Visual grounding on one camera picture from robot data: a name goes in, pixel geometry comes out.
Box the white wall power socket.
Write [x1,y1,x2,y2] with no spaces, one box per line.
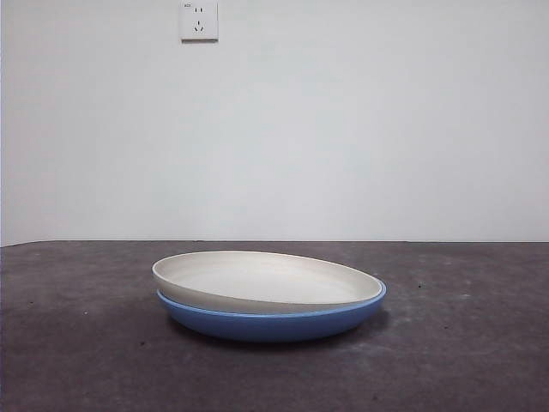
[180,1,219,43]

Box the blue round plate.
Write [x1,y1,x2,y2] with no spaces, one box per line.
[156,281,389,343]

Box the white round plate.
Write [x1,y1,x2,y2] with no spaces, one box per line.
[151,250,383,314]

